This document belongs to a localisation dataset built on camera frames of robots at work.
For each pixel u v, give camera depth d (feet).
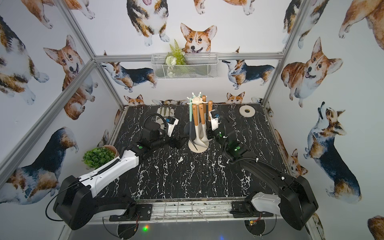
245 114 3.77
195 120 2.35
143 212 2.41
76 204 1.31
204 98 2.26
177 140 2.31
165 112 3.83
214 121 2.18
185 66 2.82
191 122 2.44
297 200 1.36
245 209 2.21
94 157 2.45
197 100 2.25
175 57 2.68
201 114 2.28
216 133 2.22
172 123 2.27
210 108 2.22
